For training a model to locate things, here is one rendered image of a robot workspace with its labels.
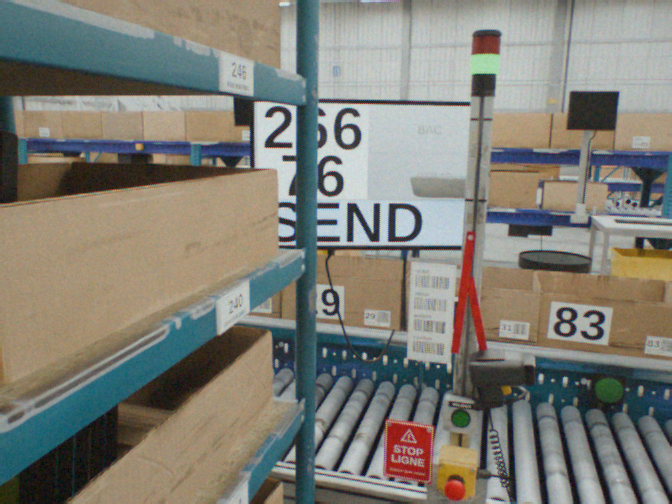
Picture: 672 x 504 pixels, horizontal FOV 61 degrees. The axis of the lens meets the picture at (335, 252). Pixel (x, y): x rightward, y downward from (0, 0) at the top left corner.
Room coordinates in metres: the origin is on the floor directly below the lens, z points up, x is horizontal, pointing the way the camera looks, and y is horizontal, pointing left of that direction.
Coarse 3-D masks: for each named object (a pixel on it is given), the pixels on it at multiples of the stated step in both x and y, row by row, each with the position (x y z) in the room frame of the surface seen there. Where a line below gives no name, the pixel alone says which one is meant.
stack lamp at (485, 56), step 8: (472, 40) 1.06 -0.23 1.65; (480, 40) 1.04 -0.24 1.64; (488, 40) 1.03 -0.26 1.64; (496, 40) 1.03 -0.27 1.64; (472, 48) 1.05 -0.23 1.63; (480, 48) 1.04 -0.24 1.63; (488, 48) 1.03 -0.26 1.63; (496, 48) 1.04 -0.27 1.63; (472, 56) 1.05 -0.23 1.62; (480, 56) 1.04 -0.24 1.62; (488, 56) 1.03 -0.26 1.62; (496, 56) 1.04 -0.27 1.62; (472, 64) 1.05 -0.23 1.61; (480, 64) 1.04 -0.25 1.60; (488, 64) 1.03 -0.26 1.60; (496, 64) 1.04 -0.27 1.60; (472, 72) 1.05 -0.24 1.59; (480, 72) 1.03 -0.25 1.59; (488, 72) 1.03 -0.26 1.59; (496, 72) 1.04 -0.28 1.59
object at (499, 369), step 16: (480, 352) 1.01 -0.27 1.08; (496, 352) 1.00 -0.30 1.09; (512, 352) 1.00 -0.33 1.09; (480, 368) 0.97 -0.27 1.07; (496, 368) 0.96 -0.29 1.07; (512, 368) 0.95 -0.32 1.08; (528, 368) 0.95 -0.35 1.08; (480, 384) 0.97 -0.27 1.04; (496, 384) 0.96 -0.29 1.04; (512, 384) 0.96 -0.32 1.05; (528, 384) 0.95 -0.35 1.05; (480, 400) 0.99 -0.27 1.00; (496, 400) 0.97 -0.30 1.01
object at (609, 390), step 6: (606, 378) 1.45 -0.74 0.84; (612, 378) 1.45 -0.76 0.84; (600, 384) 1.45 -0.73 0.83; (606, 384) 1.44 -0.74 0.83; (612, 384) 1.44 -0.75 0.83; (618, 384) 1.44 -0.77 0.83; (594, 390) 1.46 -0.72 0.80; (600, 390) 1.45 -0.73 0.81; (606, 390) 1.44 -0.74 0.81; (612, 390) 1.44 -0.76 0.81; (618, 390) 1.43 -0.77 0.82; (600, 396) 1.45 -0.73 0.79; (606, 396) 1.44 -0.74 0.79; (612, 396) 1.44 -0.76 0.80; (618, 396) 1.43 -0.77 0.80
